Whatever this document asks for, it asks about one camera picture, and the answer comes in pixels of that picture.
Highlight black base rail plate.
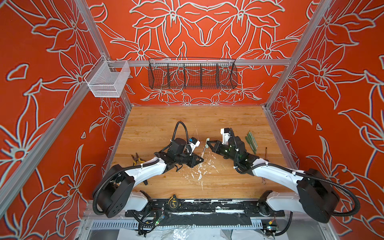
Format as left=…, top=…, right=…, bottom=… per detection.
left=134, top=199, right=285, bottom=218

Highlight yellow black tape measure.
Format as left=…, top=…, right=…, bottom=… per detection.
left=168, top=195, right=181, bottom=211

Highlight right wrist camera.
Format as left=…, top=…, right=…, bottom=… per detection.
left=220, top=128, right=232, bottom=145

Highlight small circuit board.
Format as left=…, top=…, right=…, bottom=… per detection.
left=263, top=221, right=279, bottom=236

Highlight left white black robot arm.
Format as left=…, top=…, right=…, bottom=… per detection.
left=93, top=138, right=204, bottom=218

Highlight yellow handled pliers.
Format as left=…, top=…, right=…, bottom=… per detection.
left=131, top=153, right=146, bottom=166

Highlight grey green pen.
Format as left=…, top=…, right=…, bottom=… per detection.
left=201, top=147, right=206, bottom=158

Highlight left black corrugated cable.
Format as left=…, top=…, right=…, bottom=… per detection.
left=171, top=120, right=190, bottom=143

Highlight white wire basket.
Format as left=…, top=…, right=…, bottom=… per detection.
left=85, top=60, right=131, bottom=98

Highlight light green pen cap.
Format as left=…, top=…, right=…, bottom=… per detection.
left=205, top=138, right=210, bottom=149

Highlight white slotted cable duct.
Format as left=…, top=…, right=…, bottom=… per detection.
left=88, top=219, right=263, bottom=230

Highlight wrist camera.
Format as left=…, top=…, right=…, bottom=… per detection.
left=186, top=137, right=201, bottom=156
left=220, top=128, right=232, bottom=145

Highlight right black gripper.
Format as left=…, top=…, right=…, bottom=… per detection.
left=205, top=140, right=240, bottom=164

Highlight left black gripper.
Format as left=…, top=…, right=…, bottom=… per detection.
left=174, top=151, right=204, bottom=168

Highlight dark green pen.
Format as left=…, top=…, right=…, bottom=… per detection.
left=245, top=136, right=254, bottom=153

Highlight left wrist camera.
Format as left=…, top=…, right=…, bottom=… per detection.
left=186, top=137, right=201, bottom=156

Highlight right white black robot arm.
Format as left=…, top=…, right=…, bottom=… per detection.
left=206, top=137, right=340, bottom=223

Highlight black wire basket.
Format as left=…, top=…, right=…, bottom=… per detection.
left=148, top=57, right=238, bottom=90

